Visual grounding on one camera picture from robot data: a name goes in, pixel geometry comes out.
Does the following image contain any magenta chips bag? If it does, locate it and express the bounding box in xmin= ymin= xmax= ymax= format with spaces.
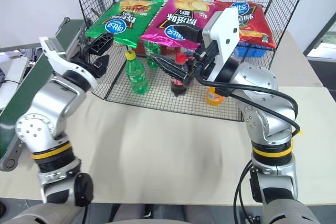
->
xmin=139 ymin=0 xmax=218 ymax=51

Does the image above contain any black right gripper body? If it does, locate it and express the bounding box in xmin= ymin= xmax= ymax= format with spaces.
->
xmin=192 ymin=41 xmax=219 ymax=81

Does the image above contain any beige background table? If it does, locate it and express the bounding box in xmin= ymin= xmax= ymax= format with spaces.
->
xmin=270 ymin=30 xmax=332 ymax=89

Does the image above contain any red chips bag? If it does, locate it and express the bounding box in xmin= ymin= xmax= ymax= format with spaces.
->
xmin=213 ymin=0 xmax=277 ymax=50

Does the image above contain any orange soda bottle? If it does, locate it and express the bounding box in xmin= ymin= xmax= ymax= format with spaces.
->
xmin=205 ymin=85 xmax=224 ymax=107

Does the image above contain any cola bottle with red cap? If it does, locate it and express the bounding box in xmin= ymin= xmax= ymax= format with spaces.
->
xmin=169 ymin=52 xmax=196 ymax=97

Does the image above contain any green chips bag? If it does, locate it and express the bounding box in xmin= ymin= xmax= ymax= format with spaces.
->
xmin=85 ymin=0 xmax=165 ymax=49

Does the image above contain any green bottle with yellow cap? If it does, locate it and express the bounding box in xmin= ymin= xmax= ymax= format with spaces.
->
xmin=124 ymin=50 xmax=150 ymax=95

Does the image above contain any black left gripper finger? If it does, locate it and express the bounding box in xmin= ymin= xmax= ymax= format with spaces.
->
xmin=91 ymin=55 xmax=111 ymax=79
xmin=85 ymin=33 xmax=114 ymax=56

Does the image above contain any white background desk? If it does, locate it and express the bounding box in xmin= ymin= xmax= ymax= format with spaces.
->
xmin=0 ymin=47 xmax=40 ymax=111

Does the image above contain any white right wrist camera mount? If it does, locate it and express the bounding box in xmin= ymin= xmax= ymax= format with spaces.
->
xmin=202 ymin=6 xmax=240 ymax=82

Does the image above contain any green soda bottle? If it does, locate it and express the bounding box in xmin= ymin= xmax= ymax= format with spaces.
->
xmin=143 ymin=40 xmax=161 ymax=70

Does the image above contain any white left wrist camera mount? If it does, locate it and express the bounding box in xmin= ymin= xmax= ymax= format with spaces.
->
xmin=38 ymin=36 xmax=97 ymax=94

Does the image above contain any green conveyor belt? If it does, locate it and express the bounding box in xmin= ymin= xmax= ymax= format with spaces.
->
xmin=0 ymin=17 xmax=89 ymax=173

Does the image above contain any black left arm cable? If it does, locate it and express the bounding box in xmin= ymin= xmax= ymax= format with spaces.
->
xmin=73 ymin=172 xmax=95 ymax=224

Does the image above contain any black wire mesh rack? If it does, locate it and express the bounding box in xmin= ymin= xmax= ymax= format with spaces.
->
xmin=70 ymin=0 xmax=313 ymax=123

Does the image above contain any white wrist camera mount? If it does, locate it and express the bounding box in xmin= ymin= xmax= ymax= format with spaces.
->
xmin=38 ymin=36 xmax=97 ymax=94
xmin=202 ymin=6 xmax=240 ymax=82

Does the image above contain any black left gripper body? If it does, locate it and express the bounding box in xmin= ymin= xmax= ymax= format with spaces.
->
xmin=69 ymin=47 xmax=100 ymax=78

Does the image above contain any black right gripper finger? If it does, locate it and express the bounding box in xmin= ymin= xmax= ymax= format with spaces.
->
xmin=167 ymin=24 xmax=204 ymax=44
xmin=150 ymin=52 xmax=195 ymax=85

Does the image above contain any dark window frame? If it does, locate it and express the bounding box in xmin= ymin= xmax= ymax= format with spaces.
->
xmin=303 ymin=10 xmax=336 ymax=65

